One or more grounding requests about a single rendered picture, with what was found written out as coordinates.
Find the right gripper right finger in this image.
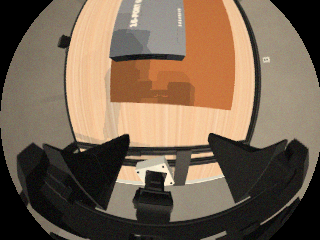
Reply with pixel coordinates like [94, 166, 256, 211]
[208, 133, 288, 204]

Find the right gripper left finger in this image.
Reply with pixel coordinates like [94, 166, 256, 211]
[42, 134, 130, 210]

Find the brown wooden stand with white legs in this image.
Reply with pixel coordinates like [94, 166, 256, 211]
[110, 0, 235, 111]

